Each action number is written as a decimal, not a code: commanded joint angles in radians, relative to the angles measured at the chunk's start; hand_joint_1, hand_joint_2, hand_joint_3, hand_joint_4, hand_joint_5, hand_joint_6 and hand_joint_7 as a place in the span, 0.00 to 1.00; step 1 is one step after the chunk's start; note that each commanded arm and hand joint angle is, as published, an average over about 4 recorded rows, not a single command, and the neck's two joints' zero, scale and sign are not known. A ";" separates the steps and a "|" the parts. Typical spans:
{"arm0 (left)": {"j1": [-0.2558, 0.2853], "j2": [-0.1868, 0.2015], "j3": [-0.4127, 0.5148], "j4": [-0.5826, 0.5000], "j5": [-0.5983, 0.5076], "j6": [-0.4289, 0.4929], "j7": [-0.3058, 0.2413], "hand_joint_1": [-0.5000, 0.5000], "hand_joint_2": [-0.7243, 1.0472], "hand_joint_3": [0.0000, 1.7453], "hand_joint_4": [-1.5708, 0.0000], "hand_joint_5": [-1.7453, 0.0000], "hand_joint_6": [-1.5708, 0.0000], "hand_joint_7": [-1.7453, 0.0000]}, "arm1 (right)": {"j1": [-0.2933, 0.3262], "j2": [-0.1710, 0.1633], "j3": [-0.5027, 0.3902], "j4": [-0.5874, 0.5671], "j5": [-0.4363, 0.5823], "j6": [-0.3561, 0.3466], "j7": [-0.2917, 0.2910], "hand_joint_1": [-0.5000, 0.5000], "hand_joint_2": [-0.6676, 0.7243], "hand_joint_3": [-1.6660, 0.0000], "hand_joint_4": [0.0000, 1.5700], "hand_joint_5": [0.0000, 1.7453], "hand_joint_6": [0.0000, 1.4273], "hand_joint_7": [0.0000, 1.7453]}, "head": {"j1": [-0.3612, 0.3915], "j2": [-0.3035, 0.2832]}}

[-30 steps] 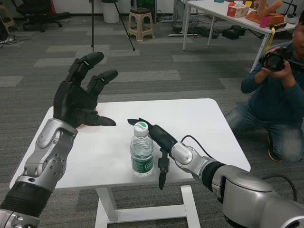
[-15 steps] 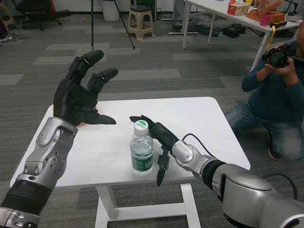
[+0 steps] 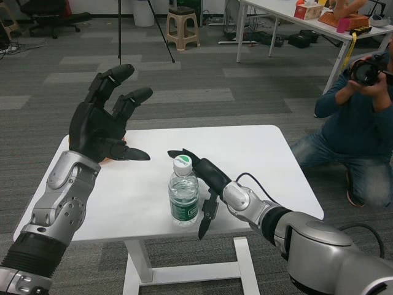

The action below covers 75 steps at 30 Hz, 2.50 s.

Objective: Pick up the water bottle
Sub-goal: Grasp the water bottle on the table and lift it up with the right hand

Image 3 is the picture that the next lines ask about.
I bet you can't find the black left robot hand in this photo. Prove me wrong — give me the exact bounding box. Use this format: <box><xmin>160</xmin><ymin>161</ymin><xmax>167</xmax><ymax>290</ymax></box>
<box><xmin>68</xmin><ymin>63</ymin><xmax>154</xmax><ymax>162</ymax></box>

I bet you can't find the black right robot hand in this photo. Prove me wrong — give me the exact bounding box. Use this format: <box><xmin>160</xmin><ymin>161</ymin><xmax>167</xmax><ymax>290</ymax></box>
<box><xmin>167</xmin><ymin>148</ymin><xmax>233</xmax><ymax>240</ymax></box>

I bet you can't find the clear water bottle green label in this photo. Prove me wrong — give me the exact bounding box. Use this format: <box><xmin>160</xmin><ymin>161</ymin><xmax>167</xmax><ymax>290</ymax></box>
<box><xmin>168</xmin><ymin>155</ymin><xmax>200</xmax><ymax>227</ymax></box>

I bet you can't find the black tripod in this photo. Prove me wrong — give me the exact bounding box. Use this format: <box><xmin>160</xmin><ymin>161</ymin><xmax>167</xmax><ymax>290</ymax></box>
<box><xmin>117</xmin><ymin>0</ymin><xmax>176</xmax><ymax>65</ymax></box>

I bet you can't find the black office chair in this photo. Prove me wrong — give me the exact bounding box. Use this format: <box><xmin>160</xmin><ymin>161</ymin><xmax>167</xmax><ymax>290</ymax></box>
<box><xmin>18</xmin><ymin>0</ymin><xmax>91</xmax><ymax>39</ymax></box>

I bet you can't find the white table base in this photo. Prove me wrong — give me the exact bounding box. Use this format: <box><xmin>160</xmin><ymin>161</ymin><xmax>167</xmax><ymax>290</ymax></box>
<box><xmin>122</xmin><ymin>236</ymin><xmax>262</xmax><ymax>295</ymax></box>

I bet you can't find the beige plastic stool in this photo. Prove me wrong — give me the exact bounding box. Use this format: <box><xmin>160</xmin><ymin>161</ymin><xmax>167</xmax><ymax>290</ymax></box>
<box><xmin>165</xmin><ymin>7</ymin><xmax>201</xmax><ymax>52</ymax></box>

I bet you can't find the person in blue sweater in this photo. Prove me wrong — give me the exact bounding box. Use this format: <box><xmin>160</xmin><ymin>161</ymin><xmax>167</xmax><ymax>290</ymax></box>
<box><xmin>290</xmin><ymin>36</ymin><xmax>393</xmax><ymax>208</ymax></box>

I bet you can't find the light wooden stool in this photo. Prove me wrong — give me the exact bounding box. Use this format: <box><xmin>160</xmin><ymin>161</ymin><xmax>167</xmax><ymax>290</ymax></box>
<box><xmin>0</xmin><ymin>2</ymin><xmax>19</xmax><ymax>41</ymax></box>

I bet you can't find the black bag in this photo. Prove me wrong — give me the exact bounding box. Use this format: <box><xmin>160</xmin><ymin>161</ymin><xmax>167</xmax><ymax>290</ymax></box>
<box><xmin>250</xmin><ymin>30</ymin><xmax>285</xmax><ymax>49</ymax></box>

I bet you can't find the small white desk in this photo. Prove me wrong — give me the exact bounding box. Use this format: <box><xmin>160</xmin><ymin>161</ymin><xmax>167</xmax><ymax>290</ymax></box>
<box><xmin>217</xmin><ymin>0</ymin><xmax>259</xmax><ymax>45</ymax></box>

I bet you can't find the black carrying case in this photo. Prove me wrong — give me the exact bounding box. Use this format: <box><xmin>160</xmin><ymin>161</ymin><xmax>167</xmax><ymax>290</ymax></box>
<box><xmin>287</xmin><ymin>30</ymin><xmax>320</xmax><ymax>49</ymax></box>

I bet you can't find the long white table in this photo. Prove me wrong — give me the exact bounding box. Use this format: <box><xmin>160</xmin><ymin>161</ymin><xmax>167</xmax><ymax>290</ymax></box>
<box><xmin>236</xmin><ymin>0</ymin><xmax>393</xmax><ymax>96</ymax></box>

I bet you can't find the red tissue box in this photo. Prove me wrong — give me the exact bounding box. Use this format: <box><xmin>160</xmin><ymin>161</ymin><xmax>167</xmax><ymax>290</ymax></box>
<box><xmin>294</xmin><ymin>3</ymin><xmax>325</xmax><ymax>21</ymax></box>

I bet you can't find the pink cup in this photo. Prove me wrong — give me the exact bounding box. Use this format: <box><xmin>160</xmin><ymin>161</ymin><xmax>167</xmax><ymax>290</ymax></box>
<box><xmin>337</xmin><ymin>17</ymin><xmax>351</xmax><ymax>34</ymax></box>

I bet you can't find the yellow tape measure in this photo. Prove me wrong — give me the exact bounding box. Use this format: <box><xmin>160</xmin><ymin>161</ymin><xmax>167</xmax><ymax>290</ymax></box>
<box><xmin>337</xmin><ymin>26</ymin><xmax>373</xmax><ymax>74</ymax></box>

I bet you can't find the orange tray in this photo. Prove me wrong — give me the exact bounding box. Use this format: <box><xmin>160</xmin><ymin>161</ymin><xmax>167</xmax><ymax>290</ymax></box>
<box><xmin>317</xmin><ymin>12</ymin><xmax>369</xmax><ymax>32</ymax></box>

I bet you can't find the orange plush toy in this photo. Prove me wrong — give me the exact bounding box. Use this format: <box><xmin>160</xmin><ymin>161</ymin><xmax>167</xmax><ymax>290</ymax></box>
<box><xmin>330</xmin><ymin>0</ymin><xmax>363</xmax><ymax>18</ymax></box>

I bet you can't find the white rounded device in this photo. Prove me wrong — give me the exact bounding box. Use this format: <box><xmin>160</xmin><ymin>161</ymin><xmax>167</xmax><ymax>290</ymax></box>
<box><xmin>368</xmin><ymin>14</ymin><xmax>388</xmax><ymax>28</ymax></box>

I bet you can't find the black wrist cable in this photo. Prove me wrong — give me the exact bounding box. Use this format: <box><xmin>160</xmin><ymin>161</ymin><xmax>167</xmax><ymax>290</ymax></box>
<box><xmin>235</xmin><ymin>173</ymin><xmax>276</xmax><ymax>203</ymax></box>

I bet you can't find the black photo camera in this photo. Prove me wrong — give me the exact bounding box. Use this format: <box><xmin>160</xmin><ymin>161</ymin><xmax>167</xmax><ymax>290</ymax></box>
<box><xmin>349</xmin><ymin>55</ymin><xmax>393</xmax><ymax>87</ymax></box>

